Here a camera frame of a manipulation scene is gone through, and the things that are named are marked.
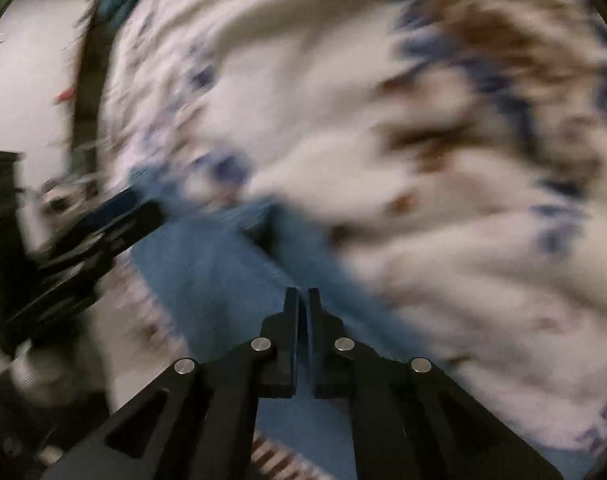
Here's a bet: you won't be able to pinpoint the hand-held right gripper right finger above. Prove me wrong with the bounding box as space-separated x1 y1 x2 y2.
307 287 564 480

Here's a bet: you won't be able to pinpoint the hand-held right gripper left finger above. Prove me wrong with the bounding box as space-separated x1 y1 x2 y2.
43 287 300 480

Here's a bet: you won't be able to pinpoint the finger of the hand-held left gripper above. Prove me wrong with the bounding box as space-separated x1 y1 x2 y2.
38 201 166 281
83 187 141 231

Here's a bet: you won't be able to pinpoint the blue denim pants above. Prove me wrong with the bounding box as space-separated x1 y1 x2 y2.
128 165 464 480

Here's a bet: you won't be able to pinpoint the white floral printed blanket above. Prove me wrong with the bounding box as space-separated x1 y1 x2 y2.
98 0 607 480

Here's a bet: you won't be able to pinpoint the dark wooden bed frame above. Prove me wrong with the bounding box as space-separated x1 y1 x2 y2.
69 7 115 178

